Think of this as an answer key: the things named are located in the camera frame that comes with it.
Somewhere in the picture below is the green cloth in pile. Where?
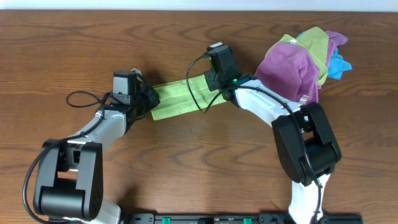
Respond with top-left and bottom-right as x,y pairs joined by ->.
277,27 -> 329,88

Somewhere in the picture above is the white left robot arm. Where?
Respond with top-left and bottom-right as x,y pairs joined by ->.
22,80 -> 160,223

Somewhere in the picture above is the blue microfiber cloth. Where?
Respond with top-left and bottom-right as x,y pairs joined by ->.
306,30 -> 352,80

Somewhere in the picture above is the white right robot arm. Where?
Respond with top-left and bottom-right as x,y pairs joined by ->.
205,70 -> 341,223

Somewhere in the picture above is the purple microfiber cloth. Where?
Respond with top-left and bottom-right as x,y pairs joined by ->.
254,30 -> 349,105

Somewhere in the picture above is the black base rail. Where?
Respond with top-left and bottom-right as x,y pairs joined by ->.
123,212 -> 364,224

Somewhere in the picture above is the light green microfiber cloth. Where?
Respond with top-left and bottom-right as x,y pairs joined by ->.
151,75 -> 217,121

